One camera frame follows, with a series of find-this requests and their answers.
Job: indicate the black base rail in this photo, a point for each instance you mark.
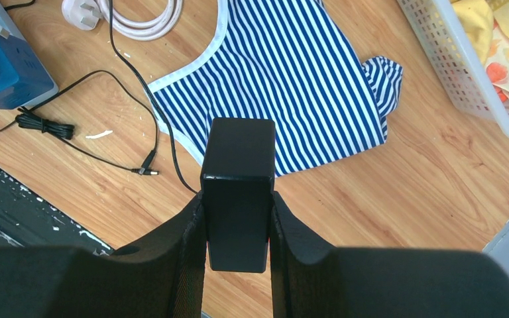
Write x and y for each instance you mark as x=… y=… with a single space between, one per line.
x=27 y=219

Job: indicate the white plastic basket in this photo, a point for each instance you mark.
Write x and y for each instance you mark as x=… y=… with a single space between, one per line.
x=454 y=60

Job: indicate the blue cube charger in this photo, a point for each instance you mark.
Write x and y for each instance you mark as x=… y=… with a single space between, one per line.
x=24 y=81

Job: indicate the blue striped shirt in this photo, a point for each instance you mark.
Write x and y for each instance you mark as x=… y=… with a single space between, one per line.
x=286 y=61

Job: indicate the black adapter with cable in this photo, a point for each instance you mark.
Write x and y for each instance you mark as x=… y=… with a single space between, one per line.
x=29 y=120

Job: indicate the yellow clothes in basket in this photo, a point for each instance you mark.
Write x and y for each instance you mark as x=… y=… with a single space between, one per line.
x=486 y=24

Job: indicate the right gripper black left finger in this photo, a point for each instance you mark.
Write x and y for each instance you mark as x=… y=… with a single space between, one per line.
x=158 y=275

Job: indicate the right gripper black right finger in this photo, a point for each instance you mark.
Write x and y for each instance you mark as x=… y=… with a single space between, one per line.
x=310 y=277

